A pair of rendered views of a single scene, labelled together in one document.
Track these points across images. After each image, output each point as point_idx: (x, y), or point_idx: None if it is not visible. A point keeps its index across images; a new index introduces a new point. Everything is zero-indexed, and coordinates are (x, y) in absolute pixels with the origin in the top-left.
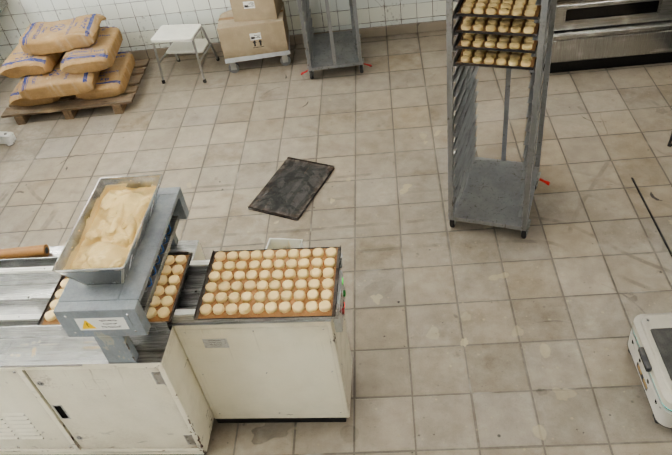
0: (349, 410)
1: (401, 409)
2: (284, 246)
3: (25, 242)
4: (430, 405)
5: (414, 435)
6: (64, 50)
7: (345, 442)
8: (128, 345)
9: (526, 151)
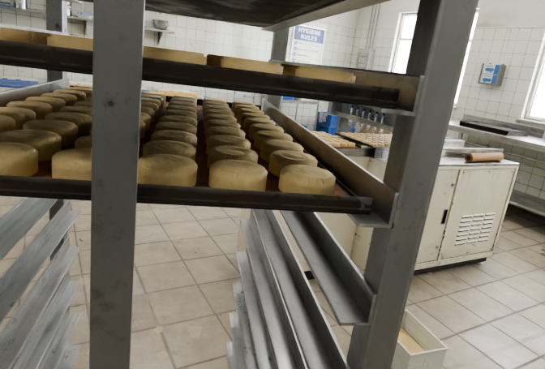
0: (237, 248)
1: (202, 276)
2: (429, 362)
3: None
4: (179, 281)
5: (186, 266)
6: None
7: (233, 257)
8: (336, 123)
9: (66, 328)
